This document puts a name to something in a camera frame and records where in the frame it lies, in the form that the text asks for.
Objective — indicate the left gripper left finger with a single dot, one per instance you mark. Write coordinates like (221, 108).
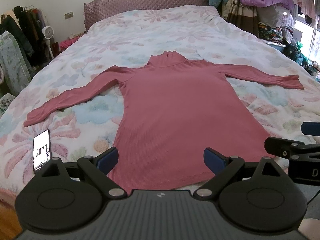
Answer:
(96, 169)

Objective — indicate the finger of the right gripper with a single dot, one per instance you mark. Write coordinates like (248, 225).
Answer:
(285, 148)
(310, 128)

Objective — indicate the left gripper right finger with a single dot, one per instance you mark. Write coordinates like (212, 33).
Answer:
(226, 170)

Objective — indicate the pink turtleneck shirt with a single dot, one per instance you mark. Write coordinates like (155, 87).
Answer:
(174, 108)

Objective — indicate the dark hanging clothes rack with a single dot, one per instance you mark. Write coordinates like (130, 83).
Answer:
(26, 27)

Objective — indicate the blue storage bin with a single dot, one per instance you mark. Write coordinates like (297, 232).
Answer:
(278, 46)

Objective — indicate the floral light blue bag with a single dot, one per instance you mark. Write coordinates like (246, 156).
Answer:
(16, 73)

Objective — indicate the brown striped curtain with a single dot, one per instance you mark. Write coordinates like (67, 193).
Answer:
(244, 17)

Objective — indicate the floral white bedspread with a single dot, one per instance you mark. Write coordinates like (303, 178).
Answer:
(129, 40)

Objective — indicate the white standing fan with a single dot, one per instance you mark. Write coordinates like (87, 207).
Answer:
(48, 33)

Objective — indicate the pink quilted headboard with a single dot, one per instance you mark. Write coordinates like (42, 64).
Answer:
(97, 10)

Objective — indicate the wall power outlet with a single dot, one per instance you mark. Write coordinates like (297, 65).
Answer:
(69, 15)

